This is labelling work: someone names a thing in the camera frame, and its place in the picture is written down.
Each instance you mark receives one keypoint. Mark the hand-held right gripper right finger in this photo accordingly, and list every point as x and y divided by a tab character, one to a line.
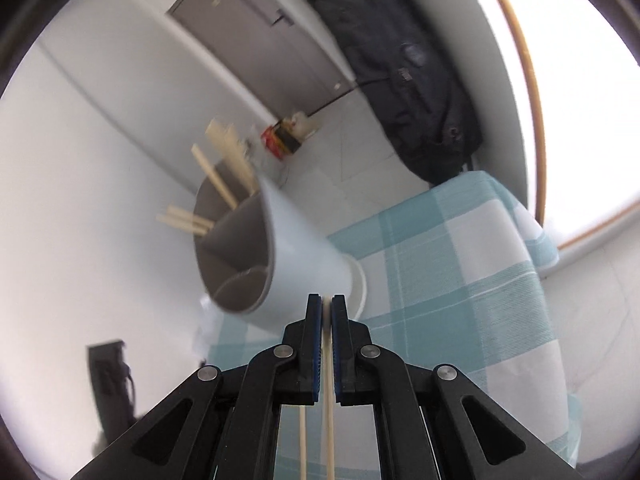
390	385

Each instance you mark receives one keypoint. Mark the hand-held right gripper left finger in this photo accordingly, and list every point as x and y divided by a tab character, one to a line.
265	385

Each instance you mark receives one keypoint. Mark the single wooden chopstick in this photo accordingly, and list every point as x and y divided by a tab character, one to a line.
303	440
329	435

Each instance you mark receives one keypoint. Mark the white utensil holder grey inside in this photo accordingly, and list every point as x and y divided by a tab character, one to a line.
300	270

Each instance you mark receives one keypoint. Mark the bundle of wooden chopsticks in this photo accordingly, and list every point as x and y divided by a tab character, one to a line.
235	160

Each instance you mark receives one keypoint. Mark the teal checkered tablecloth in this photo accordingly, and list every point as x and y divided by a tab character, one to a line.
450	285

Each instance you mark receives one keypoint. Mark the red bag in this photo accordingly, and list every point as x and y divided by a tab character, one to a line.
271	141

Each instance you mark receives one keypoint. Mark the black backpack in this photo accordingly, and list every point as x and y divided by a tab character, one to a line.
410	85

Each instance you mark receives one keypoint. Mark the gold framed window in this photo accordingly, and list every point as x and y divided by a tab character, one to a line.
590	135

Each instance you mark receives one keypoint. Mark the grey door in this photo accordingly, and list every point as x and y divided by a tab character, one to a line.
260	45

